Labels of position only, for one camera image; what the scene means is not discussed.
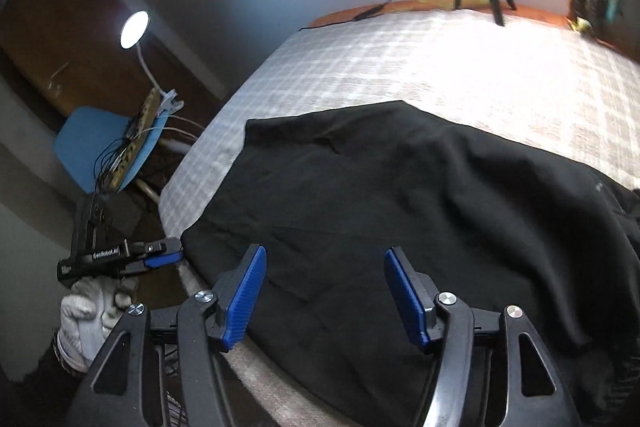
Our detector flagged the black pants with yellow stripes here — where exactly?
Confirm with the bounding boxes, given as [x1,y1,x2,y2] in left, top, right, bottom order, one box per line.
[182,102,639,426]

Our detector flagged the white gloved left hand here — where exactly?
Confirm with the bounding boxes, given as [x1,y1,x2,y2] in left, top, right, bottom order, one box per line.
[54,277,138,373]

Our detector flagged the patterned board on chair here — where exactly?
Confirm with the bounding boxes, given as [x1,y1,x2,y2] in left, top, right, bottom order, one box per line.
[93,88,160,194]

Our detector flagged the blue chair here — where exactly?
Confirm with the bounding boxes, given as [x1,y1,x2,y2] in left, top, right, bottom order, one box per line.
[53,106,172,195]

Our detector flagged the white gooseneck desk lamp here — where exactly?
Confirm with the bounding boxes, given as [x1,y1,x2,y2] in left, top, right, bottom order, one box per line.
[119,10,184,114]

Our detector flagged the checkered beige bed blanket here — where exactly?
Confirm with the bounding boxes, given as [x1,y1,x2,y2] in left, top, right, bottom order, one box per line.
[160,11,639,426]

